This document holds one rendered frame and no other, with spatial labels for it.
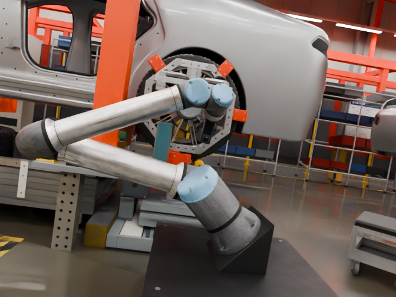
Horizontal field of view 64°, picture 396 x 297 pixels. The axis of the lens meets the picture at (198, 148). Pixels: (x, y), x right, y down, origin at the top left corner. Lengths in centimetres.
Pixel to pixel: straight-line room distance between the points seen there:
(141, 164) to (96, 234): 78
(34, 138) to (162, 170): 45
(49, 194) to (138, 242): 62
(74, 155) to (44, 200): 92
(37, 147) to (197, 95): 53
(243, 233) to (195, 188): 22
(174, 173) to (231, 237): 33
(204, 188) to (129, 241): 92
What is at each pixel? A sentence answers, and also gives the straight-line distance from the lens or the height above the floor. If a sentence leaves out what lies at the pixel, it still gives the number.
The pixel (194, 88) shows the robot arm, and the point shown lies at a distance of 105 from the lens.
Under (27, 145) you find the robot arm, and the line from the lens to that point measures 112.
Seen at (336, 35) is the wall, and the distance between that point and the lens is 1321.
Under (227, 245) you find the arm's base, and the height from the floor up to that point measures 38.
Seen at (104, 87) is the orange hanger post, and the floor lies 88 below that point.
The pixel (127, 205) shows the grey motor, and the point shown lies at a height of 17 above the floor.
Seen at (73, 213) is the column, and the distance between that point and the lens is 178.
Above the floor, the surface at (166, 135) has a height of 67.
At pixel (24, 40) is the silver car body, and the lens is 267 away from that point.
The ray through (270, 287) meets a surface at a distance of 107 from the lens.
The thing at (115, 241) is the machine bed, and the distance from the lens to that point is 187.
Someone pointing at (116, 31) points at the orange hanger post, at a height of 119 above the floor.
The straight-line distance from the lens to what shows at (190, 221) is 200.
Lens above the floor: 75
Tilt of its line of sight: 4 degrees down
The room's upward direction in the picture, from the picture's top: 9 degrees clockwise
